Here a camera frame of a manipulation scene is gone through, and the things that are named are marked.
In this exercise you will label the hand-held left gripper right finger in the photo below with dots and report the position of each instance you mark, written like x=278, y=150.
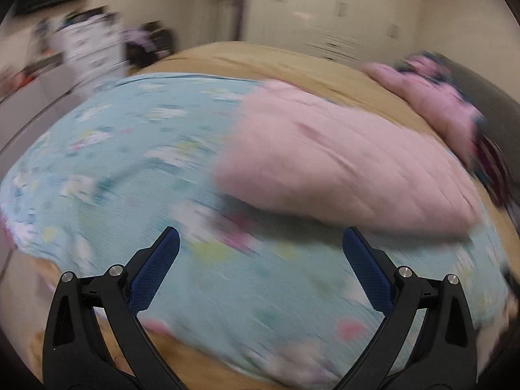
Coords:
x=365, y=268

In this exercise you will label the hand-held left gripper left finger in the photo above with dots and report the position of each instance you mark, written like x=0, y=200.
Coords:
x=156, y=268

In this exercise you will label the pink quilted jacket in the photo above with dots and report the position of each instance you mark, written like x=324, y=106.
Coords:
x=333, y=162

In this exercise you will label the purple clothes pile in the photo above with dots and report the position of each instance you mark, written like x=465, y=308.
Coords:
x=136, y=36

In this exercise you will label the blue cartoon printed blanket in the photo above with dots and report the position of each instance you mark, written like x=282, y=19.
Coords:
x=122, y=170

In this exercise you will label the dark striped pillow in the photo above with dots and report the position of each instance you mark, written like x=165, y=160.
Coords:
x=493, y=166

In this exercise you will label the pink floral duvet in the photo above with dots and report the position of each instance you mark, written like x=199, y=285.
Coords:
x=434, y=97

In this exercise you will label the grey quilted headboard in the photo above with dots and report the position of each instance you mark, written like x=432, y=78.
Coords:
x=487, y=97

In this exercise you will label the black backpack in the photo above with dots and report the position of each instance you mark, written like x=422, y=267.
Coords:
x=160, y=40

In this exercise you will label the white drawer chest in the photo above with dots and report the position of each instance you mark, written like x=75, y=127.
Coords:
x=93, y=48

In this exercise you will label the tan bed cover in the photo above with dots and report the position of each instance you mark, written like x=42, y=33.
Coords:
x=264, y=61

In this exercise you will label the white wardrobe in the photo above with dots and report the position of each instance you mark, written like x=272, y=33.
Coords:
x=337, y=8

